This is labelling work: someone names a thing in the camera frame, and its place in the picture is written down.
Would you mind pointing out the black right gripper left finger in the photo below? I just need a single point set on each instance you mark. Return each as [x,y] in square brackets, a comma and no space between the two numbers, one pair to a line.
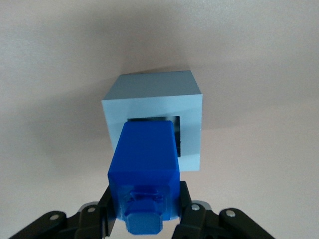
[74,224]

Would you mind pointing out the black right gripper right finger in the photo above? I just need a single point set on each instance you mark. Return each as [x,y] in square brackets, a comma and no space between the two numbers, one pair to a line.
[211,226]

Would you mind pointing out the blue plastic insert part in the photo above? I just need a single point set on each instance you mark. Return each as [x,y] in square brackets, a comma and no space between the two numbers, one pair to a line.
[144,154]

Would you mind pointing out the gray cube base with hole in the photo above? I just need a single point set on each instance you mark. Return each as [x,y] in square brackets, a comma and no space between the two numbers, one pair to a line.
[149,99]

